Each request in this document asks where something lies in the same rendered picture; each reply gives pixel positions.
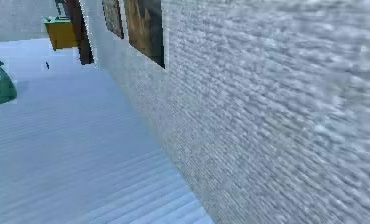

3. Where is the dark brown room door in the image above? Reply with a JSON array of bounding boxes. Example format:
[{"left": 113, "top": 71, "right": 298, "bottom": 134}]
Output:
[{"left": 64, "top": 0, "right": 95, "bottom": 66}]

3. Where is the yellow cabinet with green top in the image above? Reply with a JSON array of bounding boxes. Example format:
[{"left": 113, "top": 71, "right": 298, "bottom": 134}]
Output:
[{"left": 42, "top": 15, "right": 79, "bottom": 51}]

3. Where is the green garbage bag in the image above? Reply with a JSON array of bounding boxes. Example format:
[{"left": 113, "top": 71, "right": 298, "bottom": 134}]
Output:
[{"left": 0, "top": 59, "right": 18, "bottom": 107}]

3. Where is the brown framed wall picture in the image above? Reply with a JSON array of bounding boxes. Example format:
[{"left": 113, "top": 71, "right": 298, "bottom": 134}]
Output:
[{"left": 123, "top": 0, "right": 166, "bottom": 69}]

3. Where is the grey framed wall picture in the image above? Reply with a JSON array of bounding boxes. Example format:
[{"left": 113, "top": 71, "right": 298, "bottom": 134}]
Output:
[{"left": 101, "top": 0, "right": 125, "bottom": 40}]

